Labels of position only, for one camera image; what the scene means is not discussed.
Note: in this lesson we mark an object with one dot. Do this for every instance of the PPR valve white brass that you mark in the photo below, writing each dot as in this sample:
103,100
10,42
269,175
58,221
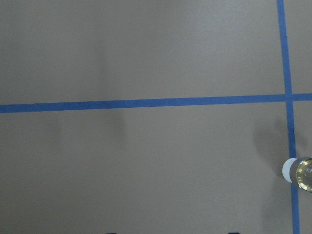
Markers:
298,171

